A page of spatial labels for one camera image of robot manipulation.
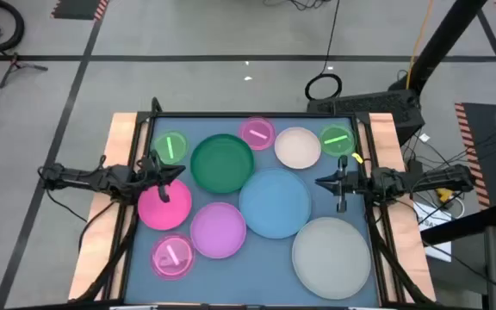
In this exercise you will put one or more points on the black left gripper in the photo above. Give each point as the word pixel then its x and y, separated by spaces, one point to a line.
pixel 151 172

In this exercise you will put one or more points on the hot pink plastic plate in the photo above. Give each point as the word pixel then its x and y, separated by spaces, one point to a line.
pixel 166 215

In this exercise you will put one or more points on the large blue plastic plate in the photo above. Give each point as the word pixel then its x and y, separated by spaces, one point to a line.
pixel 274 202

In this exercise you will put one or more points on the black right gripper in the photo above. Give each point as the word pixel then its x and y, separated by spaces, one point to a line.
pixel 357 181

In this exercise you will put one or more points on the purple plastic plate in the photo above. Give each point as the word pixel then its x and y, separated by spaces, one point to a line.
pixel 218 230

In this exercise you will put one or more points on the yellow tag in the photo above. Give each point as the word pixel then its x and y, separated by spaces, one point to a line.
pixel 357 158

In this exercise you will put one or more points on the black equipment case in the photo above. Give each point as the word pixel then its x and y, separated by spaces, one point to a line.
pixel 373 105

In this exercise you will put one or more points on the wooden table side board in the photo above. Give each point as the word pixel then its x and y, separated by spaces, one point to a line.
pixel 114 142
pixel 386 133

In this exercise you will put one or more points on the black metal beam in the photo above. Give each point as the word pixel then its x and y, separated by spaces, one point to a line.
pixel 459 226

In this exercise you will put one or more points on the yellow power plug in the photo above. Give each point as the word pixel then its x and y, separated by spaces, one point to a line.
pixel 444 194

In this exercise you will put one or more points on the large dark green plastic plate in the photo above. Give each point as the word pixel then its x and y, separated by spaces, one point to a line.
pixel 222 163

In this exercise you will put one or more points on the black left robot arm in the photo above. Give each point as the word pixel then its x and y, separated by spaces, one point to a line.
pixel 80 176

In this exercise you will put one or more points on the white paper sheet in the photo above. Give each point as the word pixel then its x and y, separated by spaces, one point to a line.
pixel 429 219

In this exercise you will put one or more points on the beige plastic plate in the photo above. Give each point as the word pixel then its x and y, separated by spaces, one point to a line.
pixel 297 147

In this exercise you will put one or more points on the black tripod stand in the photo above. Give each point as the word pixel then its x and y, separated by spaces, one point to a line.
pixel 15 66

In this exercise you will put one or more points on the large grey plastic plate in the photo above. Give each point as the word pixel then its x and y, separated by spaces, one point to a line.
pixel 331 258

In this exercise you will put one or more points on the small clear pink plate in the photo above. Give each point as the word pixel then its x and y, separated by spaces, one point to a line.
pixel 179 262
pixel 265 142

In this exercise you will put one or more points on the small clear green plate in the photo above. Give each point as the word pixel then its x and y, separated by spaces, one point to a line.
pixel 177 150
pixel 338 148

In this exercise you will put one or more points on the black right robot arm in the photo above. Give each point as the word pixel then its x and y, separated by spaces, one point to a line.
pixel 437 181

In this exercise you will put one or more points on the black slanted pole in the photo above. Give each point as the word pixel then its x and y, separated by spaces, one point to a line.
pixel 446 34

